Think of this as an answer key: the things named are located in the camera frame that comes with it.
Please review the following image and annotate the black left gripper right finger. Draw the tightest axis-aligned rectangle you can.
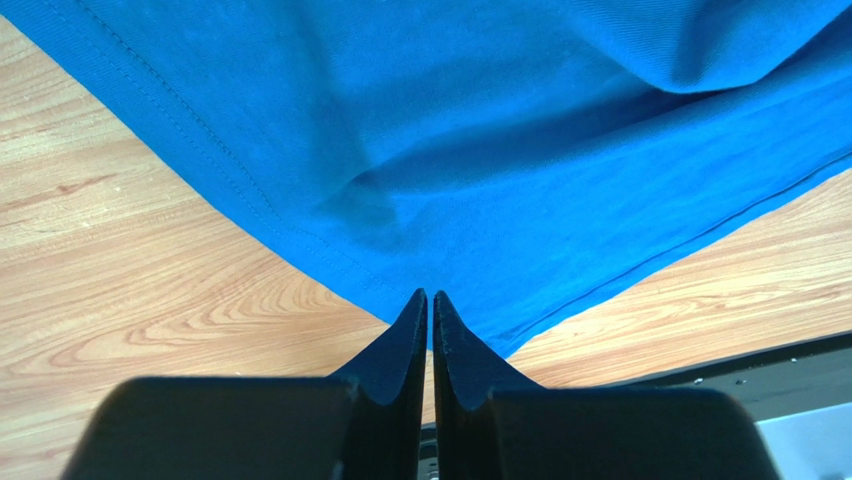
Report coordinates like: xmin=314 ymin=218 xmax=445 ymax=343
xmin=432 ymin=291 xmax=542 ymax=479

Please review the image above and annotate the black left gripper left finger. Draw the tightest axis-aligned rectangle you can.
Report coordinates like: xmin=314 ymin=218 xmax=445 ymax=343
xmin=330 ymin=289 xmax=428 ymax=479

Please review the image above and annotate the blue t shirt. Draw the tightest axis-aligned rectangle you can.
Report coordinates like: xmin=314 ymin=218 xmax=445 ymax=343
xmin=1 ymin=1 xmax=851 ymax=357

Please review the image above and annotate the aluminium frame rail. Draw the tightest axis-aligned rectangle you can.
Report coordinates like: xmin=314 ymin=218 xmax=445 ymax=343
xmin=756 ymin=403 xmax=852 ymax=480

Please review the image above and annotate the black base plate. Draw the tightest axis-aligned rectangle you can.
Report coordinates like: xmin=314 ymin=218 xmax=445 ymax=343
xmin=417 ymin=334 xmax=851 ymax=479

